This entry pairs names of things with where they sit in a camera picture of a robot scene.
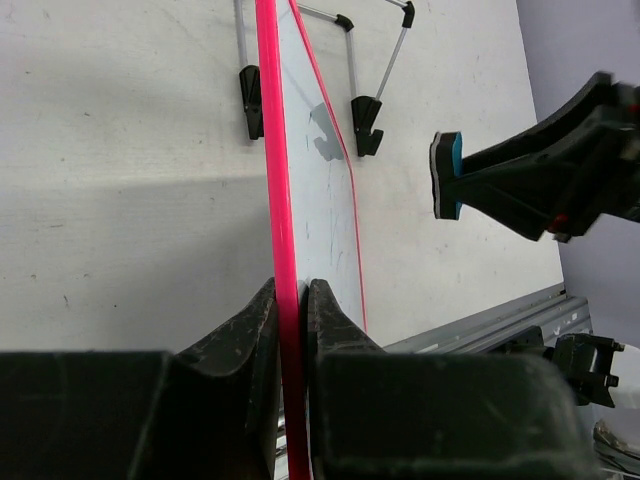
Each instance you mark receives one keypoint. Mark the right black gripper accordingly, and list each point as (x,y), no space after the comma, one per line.
(531,199)

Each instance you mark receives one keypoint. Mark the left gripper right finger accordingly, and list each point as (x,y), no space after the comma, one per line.
(337,353)

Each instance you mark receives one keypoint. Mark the pink framed whiteboard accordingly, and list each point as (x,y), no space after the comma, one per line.
(312,201)

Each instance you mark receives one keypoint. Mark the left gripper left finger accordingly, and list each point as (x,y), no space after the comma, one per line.
(226,394)

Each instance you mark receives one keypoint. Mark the aluminium frame rail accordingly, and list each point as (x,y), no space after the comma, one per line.
(554,311)

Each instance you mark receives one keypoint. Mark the blue whiteboard eraser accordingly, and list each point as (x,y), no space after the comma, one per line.
(445,163)

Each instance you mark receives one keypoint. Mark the black metal whiteboard stand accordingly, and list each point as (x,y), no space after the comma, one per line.
(364,109)

